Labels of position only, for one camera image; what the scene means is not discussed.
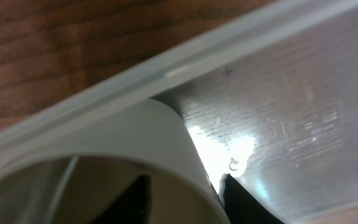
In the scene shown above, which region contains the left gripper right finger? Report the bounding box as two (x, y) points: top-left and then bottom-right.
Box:
(221, 174), (283, 224)

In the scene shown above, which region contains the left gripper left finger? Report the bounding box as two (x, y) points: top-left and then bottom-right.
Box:
(90, 175), (152, 224)

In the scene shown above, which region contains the grey plastic cup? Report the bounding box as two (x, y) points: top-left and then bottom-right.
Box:
(0, 100), (229, 223)

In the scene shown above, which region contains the clear plastic container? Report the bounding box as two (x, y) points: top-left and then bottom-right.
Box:
(0, 1), (358, 223)

